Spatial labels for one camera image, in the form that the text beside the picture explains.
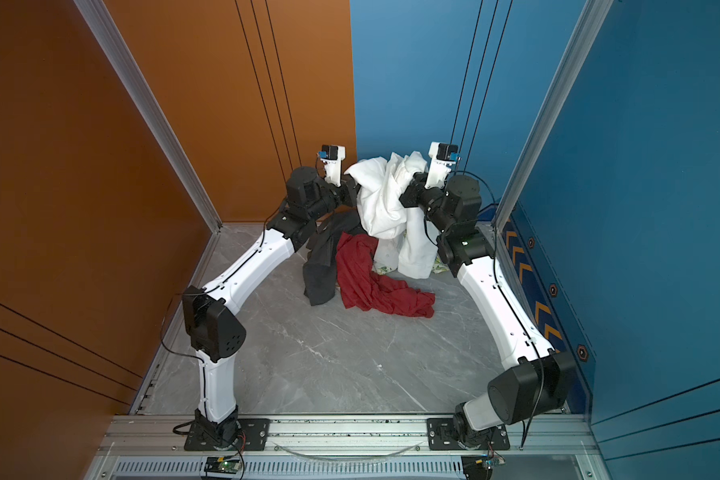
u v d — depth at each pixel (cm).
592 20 70
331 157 65
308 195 61
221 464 71
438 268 54
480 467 71
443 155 55
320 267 95
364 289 94
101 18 70
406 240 75
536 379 39
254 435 74
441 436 72
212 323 49
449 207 51
